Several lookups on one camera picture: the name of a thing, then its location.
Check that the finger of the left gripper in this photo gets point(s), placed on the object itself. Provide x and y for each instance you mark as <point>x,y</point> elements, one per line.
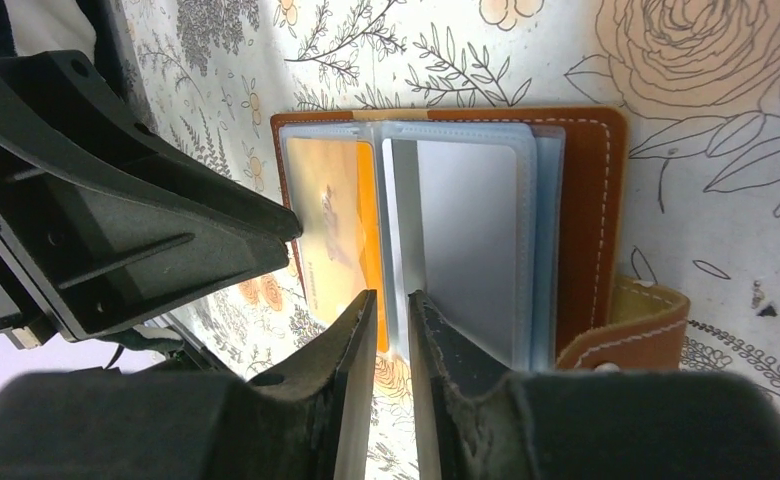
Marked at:
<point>104,225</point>

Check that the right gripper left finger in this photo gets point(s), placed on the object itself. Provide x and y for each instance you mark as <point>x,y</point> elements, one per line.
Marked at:
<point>307,417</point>

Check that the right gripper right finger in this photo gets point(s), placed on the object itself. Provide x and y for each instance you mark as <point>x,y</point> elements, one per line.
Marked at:
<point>477,419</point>

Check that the brown leather card holder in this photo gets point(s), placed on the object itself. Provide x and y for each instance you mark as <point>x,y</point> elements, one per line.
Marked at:
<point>602,317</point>

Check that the silver grey credit card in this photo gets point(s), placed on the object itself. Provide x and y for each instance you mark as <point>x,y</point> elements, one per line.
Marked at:
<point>462,239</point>

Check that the black white checkered pillow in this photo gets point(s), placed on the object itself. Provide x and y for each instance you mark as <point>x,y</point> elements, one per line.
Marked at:
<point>31,27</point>

